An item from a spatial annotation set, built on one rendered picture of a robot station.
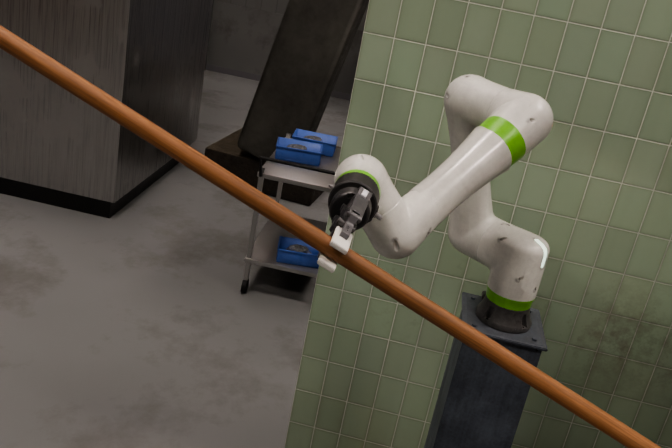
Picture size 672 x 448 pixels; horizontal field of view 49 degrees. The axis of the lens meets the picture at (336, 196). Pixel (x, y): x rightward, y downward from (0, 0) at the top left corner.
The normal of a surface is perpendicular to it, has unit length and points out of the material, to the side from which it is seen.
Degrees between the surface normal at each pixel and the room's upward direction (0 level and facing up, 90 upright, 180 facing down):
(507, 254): 88
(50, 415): 0
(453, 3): 90
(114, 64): 90
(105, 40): 90
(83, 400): 0
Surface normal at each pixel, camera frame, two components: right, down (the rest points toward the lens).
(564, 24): -0.16, 0.32
